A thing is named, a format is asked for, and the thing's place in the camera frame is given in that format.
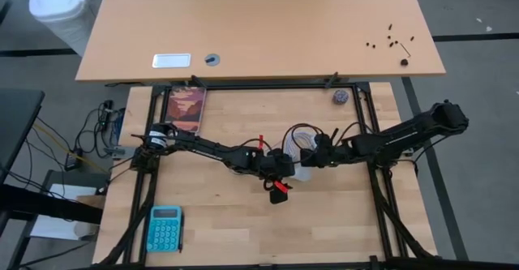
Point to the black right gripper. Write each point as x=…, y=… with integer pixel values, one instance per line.
x=320, y=152

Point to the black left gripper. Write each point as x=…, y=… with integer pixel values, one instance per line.
x=280, y=164

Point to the white LED lightbulb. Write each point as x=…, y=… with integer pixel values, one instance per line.
x=303, y=174

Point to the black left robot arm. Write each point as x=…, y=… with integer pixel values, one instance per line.
x=202, y=150

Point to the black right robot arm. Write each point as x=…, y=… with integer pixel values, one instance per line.
x=405, y=136

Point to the red tape tag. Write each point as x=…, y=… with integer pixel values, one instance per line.
x=261, y=142
x=281, y=187

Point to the purple white patterned ball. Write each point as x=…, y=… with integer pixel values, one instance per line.
x=340, y=97

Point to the black desk clamp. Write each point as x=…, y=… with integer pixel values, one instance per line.
x=331, y=80
x=198, y=81

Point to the landscape picture book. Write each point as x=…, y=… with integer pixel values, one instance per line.
x=184, y=108

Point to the black pen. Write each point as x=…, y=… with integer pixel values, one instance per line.
x=181, y=233

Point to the small black knob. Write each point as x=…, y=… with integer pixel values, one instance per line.
x=404, y=62

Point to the teal desk calculator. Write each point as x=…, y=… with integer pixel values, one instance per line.
x=164, y=229

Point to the black hex key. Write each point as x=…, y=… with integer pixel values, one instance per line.
x=404, y=49

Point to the beige wooden desk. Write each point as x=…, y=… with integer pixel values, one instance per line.
x=259, y=22

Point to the black power strip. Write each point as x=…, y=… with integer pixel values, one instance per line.
x=108, y=114

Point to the black power adapter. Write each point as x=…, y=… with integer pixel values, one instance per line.
x=74, y=160

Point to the white paper sheet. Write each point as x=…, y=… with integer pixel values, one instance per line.
x=57, y=227

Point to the black support beam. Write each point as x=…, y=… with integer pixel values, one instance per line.
x=40, y=205

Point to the black side table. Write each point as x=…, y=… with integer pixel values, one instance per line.
x=16, y=120

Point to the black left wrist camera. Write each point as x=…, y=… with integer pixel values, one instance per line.
x=279, y=197

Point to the black aluminium table frame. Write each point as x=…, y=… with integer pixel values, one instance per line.
x=263, y=86

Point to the grey metal bracket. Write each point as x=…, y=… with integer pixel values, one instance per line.
x=119, y=152

